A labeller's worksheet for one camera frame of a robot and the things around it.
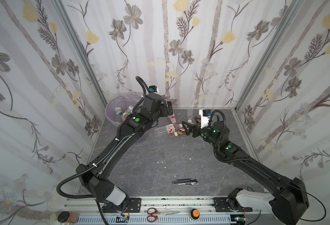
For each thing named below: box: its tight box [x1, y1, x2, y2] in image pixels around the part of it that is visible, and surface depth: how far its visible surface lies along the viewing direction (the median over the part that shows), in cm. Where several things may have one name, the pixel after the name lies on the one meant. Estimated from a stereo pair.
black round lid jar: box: [57, 210, 70, 223], surface depth 64 cm
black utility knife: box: [172, 178, 199, 186], surface depth 84 cm
